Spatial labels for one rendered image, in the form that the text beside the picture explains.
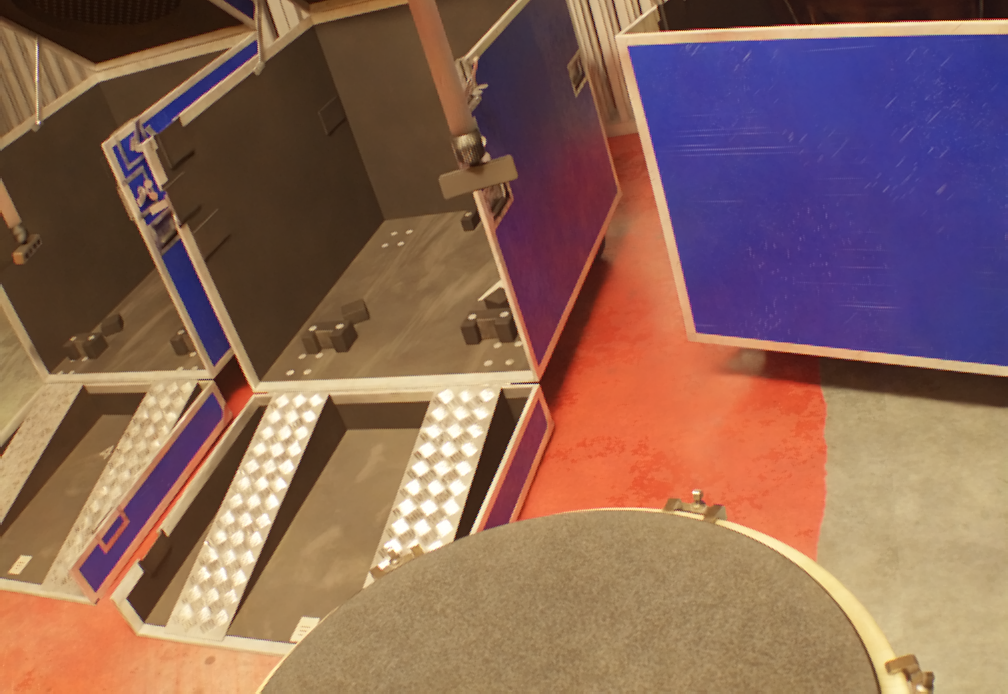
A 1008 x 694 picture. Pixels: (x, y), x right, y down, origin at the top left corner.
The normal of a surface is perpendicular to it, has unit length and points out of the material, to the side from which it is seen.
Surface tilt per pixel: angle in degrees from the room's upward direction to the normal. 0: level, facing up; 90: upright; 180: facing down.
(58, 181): 90
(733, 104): 90
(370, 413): 92
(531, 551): 0
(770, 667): 0
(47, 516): 1
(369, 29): 90
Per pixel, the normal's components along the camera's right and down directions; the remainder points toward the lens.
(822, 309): -0.56, 0.53
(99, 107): 0.90, -0.08
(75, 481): -0.29, -0.83
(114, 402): -0.31, 0.54
